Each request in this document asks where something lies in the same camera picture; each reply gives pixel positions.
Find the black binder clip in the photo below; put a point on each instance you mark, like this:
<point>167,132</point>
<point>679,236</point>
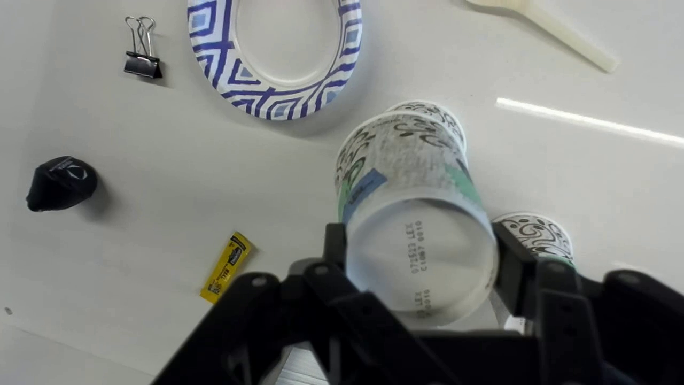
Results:
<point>141,64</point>

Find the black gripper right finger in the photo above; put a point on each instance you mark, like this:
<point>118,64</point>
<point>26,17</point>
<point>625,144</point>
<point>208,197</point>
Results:
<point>606,328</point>

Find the small black object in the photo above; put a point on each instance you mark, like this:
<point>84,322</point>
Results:
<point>59,184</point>

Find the blue patterned paper plate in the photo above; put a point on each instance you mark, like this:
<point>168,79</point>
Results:
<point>285,44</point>

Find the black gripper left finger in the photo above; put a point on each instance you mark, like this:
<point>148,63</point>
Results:
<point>300,328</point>

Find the white plastic spoon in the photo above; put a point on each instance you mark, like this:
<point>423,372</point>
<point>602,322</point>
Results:
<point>562,32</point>

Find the yellow packet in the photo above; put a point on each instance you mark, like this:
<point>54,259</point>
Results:
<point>226,271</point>

